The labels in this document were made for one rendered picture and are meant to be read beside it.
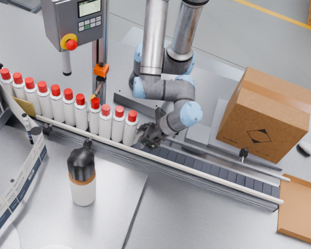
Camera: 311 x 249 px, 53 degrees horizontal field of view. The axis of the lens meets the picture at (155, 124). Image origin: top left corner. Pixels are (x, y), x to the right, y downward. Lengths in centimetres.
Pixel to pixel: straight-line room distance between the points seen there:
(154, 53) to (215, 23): 261
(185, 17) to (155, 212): 76
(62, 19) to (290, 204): 115
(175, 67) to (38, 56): 74
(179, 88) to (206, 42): 230
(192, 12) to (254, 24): 269
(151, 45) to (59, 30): 30
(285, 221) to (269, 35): 267
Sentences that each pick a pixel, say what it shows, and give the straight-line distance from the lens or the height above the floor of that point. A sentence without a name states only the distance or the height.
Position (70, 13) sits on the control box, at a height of 143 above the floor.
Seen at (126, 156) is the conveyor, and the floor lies 87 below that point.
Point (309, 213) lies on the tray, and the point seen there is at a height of 83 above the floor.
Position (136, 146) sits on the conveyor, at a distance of 134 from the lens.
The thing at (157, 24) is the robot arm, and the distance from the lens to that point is 109.
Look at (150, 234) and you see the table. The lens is 125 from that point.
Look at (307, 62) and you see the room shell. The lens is 372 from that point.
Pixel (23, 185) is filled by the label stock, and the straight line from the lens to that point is 118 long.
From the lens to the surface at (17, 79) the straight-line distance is 132.
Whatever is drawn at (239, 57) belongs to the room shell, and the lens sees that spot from 335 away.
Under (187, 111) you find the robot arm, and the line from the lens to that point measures 102.
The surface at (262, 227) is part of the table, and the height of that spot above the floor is 83.
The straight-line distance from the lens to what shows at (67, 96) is 124.
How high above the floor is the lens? 202
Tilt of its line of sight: 54 degrees down
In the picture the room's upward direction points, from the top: 15 degrees clockwise
